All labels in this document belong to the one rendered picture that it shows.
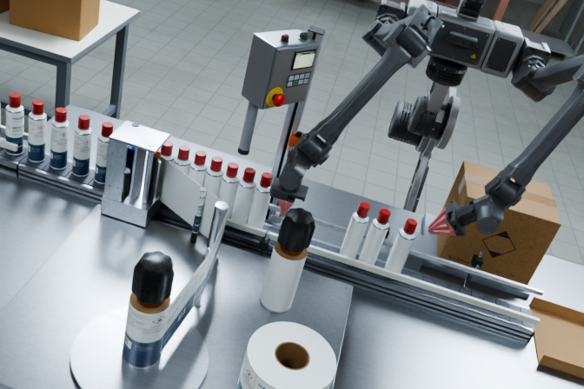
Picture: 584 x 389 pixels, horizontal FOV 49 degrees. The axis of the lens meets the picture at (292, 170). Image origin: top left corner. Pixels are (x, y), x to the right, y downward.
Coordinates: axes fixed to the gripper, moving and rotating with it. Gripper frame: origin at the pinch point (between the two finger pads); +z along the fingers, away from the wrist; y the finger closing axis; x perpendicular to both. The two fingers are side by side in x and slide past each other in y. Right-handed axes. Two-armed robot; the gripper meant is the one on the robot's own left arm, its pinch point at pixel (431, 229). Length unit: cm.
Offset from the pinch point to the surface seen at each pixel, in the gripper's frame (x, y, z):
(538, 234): 26.6, -17.2, -21.6
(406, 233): -3.8, 2.8, 6.0
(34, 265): -61, 40, 84
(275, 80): -62, 0, 12
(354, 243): -8.0, 3.4, 21.3
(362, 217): -14.1, 2.3, 14.4
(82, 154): -74, 3, 78
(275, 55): -67, 1, 8
